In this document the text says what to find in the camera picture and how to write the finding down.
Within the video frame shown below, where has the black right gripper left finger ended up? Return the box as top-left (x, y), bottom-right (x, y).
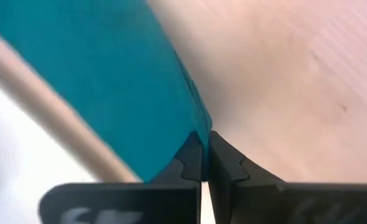
top-left (39, 130), bottom-right (203, 224)

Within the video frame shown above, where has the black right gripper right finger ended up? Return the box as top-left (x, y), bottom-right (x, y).
top-left (208, 130), bottom-right (367, 224)

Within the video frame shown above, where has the teal napkin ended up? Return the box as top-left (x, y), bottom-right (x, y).
top-left (0, 0), bottom-right (213, 184)

